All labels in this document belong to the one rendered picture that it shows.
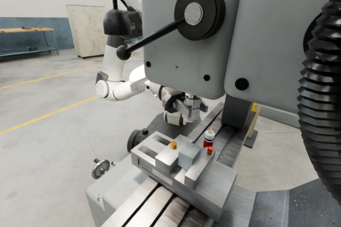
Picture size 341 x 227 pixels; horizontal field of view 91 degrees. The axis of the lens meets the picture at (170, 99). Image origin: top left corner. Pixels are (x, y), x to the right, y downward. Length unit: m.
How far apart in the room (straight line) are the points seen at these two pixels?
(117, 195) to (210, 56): 0.61
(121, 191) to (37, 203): 1.32
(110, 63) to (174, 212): 0.60
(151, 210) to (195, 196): 0.14
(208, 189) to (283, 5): 0.48
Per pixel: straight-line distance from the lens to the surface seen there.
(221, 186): 0.58
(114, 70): 0.78
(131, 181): 0.77
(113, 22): 0.49
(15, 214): 2.02
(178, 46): 0.31
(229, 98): 0.90
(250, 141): 2.47
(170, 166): 0.56
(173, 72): 0.33
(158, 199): 0.62
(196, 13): 0.26
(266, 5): 0.24
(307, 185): 0.69
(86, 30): 6.47
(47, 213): 1.90
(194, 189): 0.56
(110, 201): 0.73
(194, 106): 0.43
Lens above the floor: 1.45
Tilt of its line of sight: 27 degrees down
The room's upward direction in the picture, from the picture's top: 2 degrees clockwise
